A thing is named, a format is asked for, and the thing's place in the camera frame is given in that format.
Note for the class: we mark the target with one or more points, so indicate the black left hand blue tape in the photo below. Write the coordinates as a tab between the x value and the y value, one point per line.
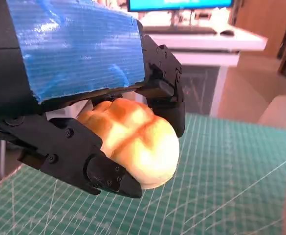
79	54

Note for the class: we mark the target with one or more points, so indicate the round toy bread bun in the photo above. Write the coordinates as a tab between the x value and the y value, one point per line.
138	147

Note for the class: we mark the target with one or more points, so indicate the black keyboard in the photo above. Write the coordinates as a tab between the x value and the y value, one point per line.
182	30

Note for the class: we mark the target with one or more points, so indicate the white cabinet with mesh front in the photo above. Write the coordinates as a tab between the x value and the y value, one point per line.
199	88

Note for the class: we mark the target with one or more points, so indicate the computer mouse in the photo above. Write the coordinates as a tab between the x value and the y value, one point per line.
227	33

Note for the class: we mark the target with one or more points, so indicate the white desk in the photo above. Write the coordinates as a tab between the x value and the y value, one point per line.
243	41

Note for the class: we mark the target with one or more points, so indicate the green cutting mat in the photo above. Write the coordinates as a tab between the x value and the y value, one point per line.
206	183

